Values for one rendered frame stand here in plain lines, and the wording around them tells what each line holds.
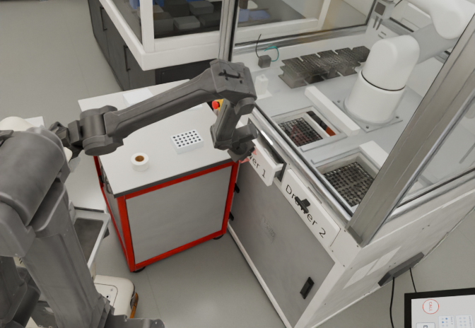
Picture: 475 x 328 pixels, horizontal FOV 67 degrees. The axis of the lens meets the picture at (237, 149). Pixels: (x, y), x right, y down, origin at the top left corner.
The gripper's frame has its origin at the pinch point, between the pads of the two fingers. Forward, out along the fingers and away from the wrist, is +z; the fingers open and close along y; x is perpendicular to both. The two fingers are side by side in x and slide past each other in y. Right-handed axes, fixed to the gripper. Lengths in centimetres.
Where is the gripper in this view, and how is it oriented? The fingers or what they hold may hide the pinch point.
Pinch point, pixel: (251, 155)
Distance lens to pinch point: 141.0
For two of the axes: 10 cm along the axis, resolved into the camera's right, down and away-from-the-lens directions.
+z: 4.8, 3.5, 8.1
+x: -4.9, -6.6, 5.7
